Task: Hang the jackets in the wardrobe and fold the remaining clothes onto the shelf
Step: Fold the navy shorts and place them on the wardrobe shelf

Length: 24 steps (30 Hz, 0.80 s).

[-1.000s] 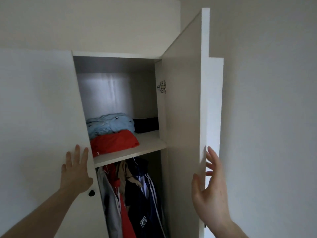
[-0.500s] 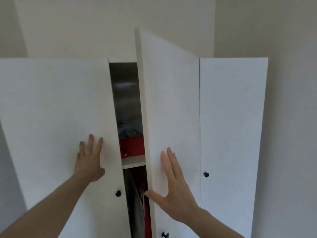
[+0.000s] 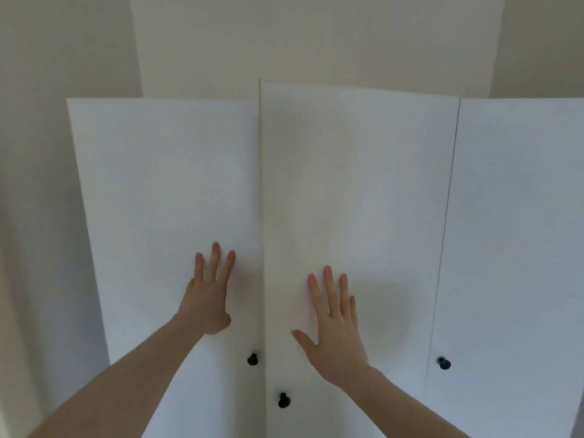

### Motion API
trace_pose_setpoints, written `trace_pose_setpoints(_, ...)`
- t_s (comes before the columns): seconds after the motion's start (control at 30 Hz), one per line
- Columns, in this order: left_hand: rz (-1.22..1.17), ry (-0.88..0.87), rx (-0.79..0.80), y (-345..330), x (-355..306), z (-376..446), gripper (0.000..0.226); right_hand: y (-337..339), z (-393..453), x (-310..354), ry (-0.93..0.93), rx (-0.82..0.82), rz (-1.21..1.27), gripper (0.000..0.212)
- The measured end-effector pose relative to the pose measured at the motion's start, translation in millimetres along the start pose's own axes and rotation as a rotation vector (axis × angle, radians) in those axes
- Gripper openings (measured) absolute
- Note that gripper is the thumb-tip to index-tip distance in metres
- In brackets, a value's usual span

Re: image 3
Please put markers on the black round door knob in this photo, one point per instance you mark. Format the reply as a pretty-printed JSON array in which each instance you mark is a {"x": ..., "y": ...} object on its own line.
[
  {"x": 444, "y": 363},
  {"x": 284, "y": 400},
  {"x": 252, "y": 359}
]

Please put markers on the person's left forearm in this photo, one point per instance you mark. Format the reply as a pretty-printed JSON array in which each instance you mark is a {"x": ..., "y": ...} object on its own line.
[{"x": 123, "y": 387}]

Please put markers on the person's right thumb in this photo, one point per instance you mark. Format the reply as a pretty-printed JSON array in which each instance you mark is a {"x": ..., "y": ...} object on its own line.
[{"x": 303, "y": 340}]

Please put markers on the person's left thumb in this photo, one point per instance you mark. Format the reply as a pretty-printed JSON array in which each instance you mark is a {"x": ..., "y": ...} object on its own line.
[{"x": 224, "y": 322}]

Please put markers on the person's left little finger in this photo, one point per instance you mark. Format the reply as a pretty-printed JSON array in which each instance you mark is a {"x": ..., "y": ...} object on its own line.
[{"x": 190, "y": 286}]

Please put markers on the person's right hand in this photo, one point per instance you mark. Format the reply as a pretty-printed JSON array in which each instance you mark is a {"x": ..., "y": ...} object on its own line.
[{"x": 340, "y": 342}]

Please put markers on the person's left middle finger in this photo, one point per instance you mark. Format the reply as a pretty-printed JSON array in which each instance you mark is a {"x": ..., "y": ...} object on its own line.
[{"x": 214, "y": 260}]

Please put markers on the person's left hand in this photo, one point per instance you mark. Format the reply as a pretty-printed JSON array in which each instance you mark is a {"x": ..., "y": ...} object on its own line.
[{"x": 206, "y": 301}]

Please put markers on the white cabinet door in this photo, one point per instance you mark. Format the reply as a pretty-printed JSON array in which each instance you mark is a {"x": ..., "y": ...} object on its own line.
[
  {"x": 159, "y": 200},
  {"x": 515, "y": 246},
  {"x": 360, "y": 177}
]

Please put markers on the person's right middle finger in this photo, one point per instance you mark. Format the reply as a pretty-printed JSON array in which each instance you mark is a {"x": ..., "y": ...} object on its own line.
[{"x": 330, "y": 289}]

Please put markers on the person's right little finger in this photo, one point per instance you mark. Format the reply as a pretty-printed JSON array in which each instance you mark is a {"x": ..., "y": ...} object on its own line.
[{"x": 353, "y": 309}]

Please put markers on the person's right forearm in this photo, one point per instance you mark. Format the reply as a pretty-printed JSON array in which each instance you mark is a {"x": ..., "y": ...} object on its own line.
[{"x": 401, "y": 410}]

